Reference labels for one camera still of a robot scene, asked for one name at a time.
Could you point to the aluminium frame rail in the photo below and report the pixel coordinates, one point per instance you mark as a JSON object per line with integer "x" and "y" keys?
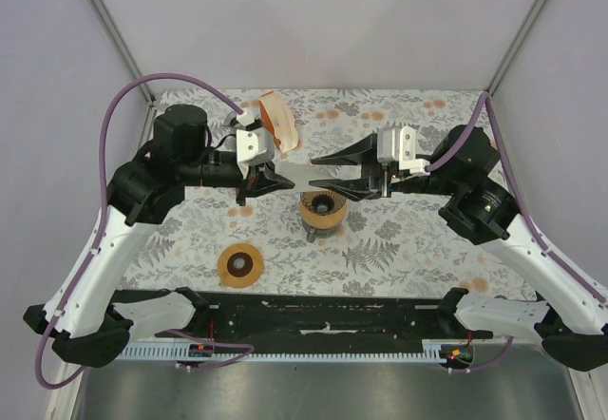
{"x": 114, "y": 35}

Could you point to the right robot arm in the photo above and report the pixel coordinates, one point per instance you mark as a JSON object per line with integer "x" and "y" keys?
{"x": 566, "y": 320}

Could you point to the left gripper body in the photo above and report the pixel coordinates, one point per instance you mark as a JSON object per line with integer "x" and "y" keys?
{"x": 248, "y": 184}

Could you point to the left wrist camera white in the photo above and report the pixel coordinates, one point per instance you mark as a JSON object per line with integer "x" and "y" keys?
{"x": 255, "y": 144}

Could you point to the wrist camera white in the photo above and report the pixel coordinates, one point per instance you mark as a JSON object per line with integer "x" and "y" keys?
{"x": 398, "y": 145}
{"x": 255, "y": 144}

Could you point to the glass coffee server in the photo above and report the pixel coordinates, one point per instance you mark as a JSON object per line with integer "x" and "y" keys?
{"x": 314, "y": 233}

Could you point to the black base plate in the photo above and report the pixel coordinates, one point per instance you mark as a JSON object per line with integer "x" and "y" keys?
{"x": 242, "y": 316}

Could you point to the ribbed glass dripper cone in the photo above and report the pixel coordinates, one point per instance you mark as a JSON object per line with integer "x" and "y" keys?
{"x": 322, "y": 203}

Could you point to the floral table mat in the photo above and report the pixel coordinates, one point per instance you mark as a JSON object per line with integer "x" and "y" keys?
{"x": 393, "y": 247}

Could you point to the white cable duct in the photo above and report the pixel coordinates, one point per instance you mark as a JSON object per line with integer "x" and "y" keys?
{"x": 183, "y": 351}

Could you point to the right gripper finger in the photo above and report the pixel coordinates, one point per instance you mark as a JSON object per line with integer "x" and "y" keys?
{"x": 362, "y": 152}
{"x": 355, "y": 189}

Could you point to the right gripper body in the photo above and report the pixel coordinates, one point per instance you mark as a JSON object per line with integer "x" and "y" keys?
{"x": 382, "y": 181}

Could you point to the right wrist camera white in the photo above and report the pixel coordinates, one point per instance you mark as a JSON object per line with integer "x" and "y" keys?
{"x": 398, "y": 145}

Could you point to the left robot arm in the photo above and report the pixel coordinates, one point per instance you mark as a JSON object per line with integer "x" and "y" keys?
{"x": 85, "y": 325}

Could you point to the white paper coffee filter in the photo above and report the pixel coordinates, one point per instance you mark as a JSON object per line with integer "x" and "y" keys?
{"x": 300, "y": 174}

